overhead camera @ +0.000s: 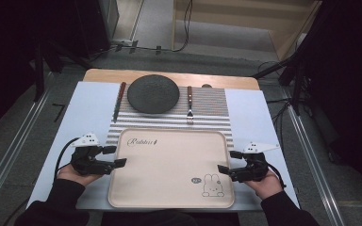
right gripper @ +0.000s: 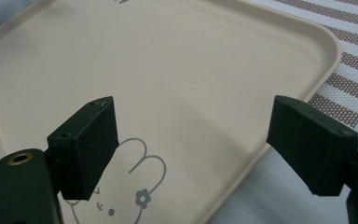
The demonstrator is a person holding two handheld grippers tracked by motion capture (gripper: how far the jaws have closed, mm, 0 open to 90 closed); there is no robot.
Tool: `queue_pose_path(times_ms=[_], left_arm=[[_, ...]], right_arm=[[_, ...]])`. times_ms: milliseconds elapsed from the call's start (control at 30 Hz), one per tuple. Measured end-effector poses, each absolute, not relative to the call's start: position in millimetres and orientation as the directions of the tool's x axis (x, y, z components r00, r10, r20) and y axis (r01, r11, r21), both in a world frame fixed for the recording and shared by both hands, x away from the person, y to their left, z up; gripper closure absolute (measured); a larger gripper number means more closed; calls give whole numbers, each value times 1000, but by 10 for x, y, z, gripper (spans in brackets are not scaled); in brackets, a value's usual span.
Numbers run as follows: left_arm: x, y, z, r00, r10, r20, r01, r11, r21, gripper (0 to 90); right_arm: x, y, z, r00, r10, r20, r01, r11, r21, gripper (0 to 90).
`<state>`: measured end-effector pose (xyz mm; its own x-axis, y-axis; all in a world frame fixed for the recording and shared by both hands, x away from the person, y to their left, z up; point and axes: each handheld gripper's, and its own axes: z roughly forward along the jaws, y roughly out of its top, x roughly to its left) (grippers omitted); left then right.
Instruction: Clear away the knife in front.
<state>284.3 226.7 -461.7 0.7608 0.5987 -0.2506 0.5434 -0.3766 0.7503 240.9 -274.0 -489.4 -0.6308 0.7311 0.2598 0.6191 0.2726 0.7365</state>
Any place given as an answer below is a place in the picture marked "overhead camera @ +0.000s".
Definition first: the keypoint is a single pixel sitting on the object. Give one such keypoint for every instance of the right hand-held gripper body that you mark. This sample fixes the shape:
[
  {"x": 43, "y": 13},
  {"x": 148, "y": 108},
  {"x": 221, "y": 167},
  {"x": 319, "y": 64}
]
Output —
[{"x": 251, "y": 169}]

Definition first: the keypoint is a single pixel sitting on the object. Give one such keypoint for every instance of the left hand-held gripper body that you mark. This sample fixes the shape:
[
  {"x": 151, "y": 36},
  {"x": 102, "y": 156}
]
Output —
[{"x": 86, "y": 164}]

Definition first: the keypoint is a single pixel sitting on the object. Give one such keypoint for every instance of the beige tray with rabbit print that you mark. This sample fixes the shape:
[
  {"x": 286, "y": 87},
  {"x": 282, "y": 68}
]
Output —
[{"x": 169, "y": 169}]

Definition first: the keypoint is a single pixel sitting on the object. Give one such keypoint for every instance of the dark grey round plate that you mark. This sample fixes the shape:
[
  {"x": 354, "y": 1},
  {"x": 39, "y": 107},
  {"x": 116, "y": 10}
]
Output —
[{"x": 153, "y": 94}]

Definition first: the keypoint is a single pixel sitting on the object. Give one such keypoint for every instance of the person's left hand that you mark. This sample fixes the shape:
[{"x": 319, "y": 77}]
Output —
[{"x": 75, "y": 177}]

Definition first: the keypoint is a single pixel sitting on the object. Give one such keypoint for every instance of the person's right hand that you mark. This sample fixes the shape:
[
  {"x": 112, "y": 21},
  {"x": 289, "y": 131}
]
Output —
[{"x": 267, "y": 188}]

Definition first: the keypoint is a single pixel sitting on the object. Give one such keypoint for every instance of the white board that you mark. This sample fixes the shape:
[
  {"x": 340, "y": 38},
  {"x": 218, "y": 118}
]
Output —
[{"x": 88, "y": 109}]

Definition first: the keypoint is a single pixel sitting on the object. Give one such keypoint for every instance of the striped placemat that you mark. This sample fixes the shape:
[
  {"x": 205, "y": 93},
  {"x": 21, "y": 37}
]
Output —
[{"x": 210, "y": 103}]

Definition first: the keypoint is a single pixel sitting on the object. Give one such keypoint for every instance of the black metal stand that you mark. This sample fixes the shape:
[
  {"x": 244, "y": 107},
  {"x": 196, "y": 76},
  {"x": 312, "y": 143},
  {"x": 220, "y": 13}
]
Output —
[
  {"x": 297, "y": 81},
  {"x": 39, "y": 72}
]

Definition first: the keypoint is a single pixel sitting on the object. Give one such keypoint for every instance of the dark cabinet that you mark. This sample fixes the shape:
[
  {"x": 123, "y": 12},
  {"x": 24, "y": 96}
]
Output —
[{"x": 97, "y": 25}]

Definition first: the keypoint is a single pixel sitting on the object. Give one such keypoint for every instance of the black curtain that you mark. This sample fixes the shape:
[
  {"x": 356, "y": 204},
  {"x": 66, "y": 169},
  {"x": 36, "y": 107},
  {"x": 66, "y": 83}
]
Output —
[
  {"x": 3, "y": 62},
  {"x": 352, "y": 94}
]

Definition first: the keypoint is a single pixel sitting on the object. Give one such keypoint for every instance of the light wooden shelf unit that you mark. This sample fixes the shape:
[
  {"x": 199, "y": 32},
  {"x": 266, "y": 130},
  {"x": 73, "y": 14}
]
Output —
[{"x": 226, "y": 19}]

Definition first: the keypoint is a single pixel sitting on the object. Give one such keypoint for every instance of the metal floor rail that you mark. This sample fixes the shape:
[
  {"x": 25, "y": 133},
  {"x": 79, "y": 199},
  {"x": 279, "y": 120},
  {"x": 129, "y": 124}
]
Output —
[
  {"x": 15, "y": 141},
  {"x": 311, "y": 157}
]

